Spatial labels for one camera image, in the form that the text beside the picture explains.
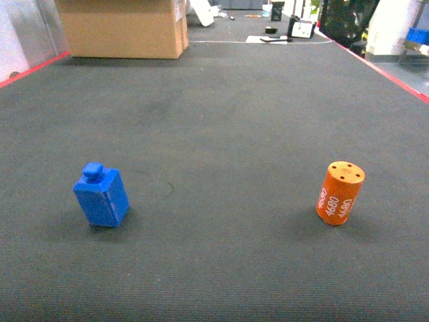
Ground black flat tool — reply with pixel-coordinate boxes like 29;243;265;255
259;37;293;44

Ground white paper sheet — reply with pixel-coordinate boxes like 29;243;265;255
245;36;292;44

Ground black tape roll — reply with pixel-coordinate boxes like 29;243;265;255
265;26;278;34

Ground white tilted panel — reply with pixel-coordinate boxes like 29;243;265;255
189;0;215;27

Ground blue bottle-shaped plastic part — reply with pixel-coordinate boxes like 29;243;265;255
73;162;129;227

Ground black and white device box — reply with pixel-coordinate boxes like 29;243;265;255
287;16;316;39

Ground orange cylindrical cap 4680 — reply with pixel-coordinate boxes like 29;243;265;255
316;161;365;225

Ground blue bin far right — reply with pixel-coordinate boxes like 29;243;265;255
406;28;429;46

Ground large cardboard box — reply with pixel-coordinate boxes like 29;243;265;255
55;0;188;59

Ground small black box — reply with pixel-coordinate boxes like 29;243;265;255
271;1;285;21

